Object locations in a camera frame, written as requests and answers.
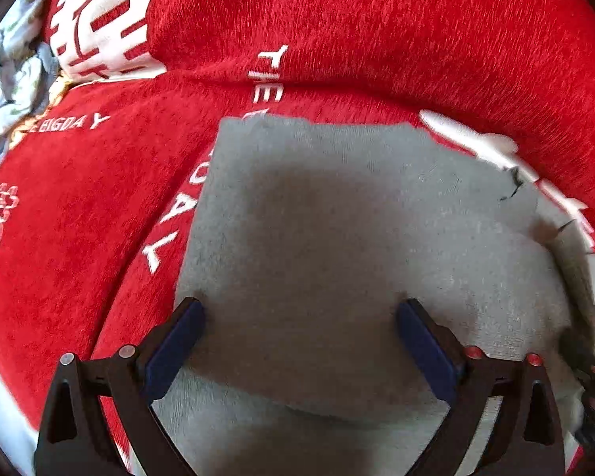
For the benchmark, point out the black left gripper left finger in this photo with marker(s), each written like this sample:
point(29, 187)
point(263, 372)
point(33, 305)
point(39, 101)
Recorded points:
point(74, 437)

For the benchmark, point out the grey small garment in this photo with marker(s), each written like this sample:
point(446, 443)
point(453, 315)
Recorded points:
point(305, 239)

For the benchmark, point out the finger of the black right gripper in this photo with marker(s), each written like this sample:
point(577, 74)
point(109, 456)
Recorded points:
point(580, 282)

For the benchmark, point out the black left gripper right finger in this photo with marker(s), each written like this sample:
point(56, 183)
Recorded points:
point(526, 438)

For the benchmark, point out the red printed blanket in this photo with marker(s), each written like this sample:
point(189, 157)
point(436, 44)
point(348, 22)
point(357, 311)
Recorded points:
point(98, 201)

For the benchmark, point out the white floral crumpled clothes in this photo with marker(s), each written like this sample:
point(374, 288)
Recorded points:
point(31, 79)

